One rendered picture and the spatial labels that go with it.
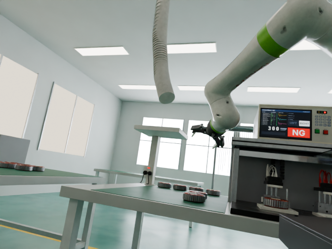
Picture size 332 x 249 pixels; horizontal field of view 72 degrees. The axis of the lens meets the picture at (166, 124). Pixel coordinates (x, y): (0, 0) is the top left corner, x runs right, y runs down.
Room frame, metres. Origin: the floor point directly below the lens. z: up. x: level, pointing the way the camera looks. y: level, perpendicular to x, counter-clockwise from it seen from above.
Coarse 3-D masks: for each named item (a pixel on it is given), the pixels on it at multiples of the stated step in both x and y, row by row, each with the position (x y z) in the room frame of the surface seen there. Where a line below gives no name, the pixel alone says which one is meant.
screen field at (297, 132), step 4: (288, 128) 1.20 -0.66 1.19; (292, 128) 1.19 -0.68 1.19; (296, 128) 1.19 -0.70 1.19; (300, 128) 1.18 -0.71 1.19; (304, 128) 1.18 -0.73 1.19; (288, 132) 1.20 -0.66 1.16; (292, 132) 1.19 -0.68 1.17; (296, 132) 1.19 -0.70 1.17; (300, 132) 1.18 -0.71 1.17; (304, 132) 1.18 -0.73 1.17; (308, 132) 1.17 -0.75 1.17; (292, 136) 1.19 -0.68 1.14; (296, 136) 1.19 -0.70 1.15; (300, 136) 1.18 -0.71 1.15; (304, 136) 1.18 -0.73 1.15; (308, 136) 1.17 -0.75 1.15
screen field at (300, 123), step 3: (288, 120) 1.20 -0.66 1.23; (291, 120) 1.19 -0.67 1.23; (288, 123) 1.20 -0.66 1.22; (291, 123) 1.19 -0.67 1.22; (294, 123) 1.19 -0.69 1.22; (297, 123) 1.19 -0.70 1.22; (300, 123) 1.18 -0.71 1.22; (303, 123) 1.18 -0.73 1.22; (306, 123) 1.17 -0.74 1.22; (309, 123) 1.17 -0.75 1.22
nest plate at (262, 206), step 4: (260, 204) 1.15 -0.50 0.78; (260, 208) 1.05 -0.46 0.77; (264, 208) 1.04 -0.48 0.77; (268, 208) 1.04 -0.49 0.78; (272, 208) 1.03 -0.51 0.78; (276, 208) 1.03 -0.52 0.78; (280, 208) 1.05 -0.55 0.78; (284, 212) 1.02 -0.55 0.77; (288, 212) 1.02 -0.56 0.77; (292, 212) 1.01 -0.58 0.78; (296, 212) 1.01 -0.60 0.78
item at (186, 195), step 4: (184, 192) 1.19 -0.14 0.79; (188, 192) 1.23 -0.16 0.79; (184, 196) 1.17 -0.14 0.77; (188, 196) 1.15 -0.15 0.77; (192, 196) 1.14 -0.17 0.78; (196, 196) 1.14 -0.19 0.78; (200, 196) 1.15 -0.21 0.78; (204, 196) 1.16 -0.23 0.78; (188, 200) 1.15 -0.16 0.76; (192, 200) 1.14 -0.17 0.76; (196, 200) 1.14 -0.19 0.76; (200, 200) 1.15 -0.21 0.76; (204, 200) 1.17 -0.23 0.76
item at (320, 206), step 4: (316, 204) 1.17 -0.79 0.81; (320, 204) 1.15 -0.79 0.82; (324, 204) 1.14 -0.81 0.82; (328, 204) 1.14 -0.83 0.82; (316, 208) 1.17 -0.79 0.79; (320, 208) 1.15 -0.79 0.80; (324, 208) 1.14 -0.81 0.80; (328, 208) 1.14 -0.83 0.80; (320, 212) 1.15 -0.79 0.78; (324, 212) 1.14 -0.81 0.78; (328, 212) 1.14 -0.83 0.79
